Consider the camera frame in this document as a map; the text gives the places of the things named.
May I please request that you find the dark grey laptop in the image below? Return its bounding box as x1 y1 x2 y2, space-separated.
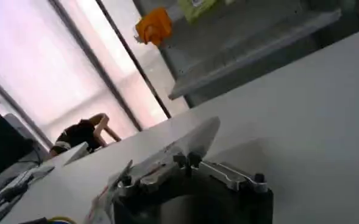
0 102 36 185

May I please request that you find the grey printed t-shirt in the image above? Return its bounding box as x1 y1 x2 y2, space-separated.
84 116 221 224

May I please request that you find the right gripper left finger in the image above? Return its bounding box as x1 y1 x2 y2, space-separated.
117 153 188 196

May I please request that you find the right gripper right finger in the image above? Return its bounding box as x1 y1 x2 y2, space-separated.
188 151 269 194

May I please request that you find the grey metal shelf with clothes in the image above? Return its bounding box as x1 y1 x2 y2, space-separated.
132 0 359 108

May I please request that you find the black jacket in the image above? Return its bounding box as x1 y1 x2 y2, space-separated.
49 119 102 156

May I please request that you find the brown wooden chair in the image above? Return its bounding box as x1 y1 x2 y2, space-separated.
89 112 123 149

